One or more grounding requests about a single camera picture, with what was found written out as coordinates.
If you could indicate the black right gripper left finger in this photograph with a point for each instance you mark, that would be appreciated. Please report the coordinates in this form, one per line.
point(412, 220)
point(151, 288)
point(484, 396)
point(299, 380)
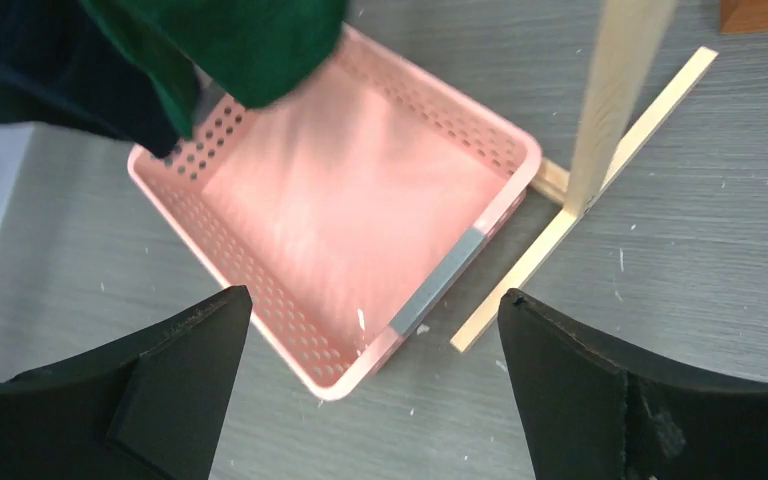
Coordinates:
point(149, 405)

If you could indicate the wooden clothes rack frame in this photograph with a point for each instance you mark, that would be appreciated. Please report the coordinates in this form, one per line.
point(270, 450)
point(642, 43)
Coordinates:
point(629, 36)

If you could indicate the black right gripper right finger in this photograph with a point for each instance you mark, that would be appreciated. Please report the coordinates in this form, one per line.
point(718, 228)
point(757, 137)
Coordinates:
point(593, 406)

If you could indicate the green sock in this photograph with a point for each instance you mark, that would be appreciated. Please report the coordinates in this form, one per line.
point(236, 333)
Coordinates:
point(257, 51)

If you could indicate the pink perforated plastic basket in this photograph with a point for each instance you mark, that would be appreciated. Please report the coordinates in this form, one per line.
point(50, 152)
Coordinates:
point(347, 209)

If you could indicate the orange wooden divided tray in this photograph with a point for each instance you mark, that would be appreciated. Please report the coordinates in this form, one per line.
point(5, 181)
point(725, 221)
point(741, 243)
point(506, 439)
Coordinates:
point(743, 16)

